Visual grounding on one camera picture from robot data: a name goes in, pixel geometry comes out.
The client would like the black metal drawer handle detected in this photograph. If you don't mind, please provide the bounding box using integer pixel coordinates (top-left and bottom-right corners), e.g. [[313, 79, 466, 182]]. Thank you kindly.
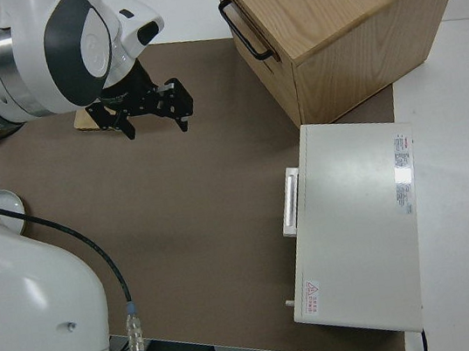
[[217, 0, 276, 67]]

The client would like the wooden mug tree stand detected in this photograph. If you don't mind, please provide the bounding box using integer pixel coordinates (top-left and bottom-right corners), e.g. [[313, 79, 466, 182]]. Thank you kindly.
[[71, 106, 101, 134]]

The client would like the white toaster oven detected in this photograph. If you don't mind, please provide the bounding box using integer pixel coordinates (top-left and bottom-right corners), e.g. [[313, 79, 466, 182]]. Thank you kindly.
[[259, 108, 442, 348]]

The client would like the light wooden drawer box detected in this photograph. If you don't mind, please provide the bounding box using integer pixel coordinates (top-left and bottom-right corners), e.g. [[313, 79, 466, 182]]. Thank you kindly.
[[213, 0, 469, 138]]

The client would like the brown table mat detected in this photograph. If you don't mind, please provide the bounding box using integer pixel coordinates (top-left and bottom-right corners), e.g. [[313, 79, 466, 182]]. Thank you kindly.
[[0, 10, 434, 351]]

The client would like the black oven power cord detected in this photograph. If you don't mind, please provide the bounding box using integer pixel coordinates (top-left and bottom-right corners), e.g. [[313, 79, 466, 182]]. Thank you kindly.
[[417, 325, 431, 351]]

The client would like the white oven door handle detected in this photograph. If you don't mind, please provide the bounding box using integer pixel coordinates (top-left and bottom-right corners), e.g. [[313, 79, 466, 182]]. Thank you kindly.
[[272, 166, 309, 239]]

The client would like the black cable with metal connector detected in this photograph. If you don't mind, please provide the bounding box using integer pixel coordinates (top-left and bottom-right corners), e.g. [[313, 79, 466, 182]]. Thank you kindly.
[[0, 168, 148, 351]]

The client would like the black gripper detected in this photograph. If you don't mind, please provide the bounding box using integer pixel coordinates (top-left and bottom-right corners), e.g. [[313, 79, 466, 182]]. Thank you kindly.
[[79, 53, 200, 148]]

